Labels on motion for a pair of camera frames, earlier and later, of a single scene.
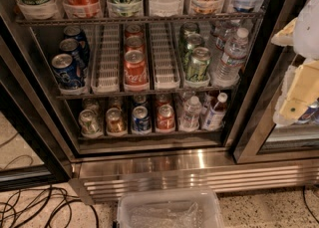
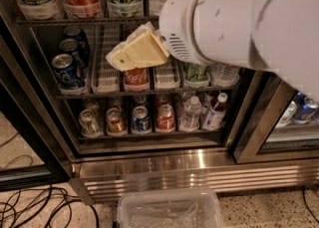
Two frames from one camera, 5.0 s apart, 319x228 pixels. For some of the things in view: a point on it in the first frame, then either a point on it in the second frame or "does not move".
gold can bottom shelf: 115,121 does not move
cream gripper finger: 300,91 -> 142,48
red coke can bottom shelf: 165,117 does not move
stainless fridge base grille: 103,175 does not move
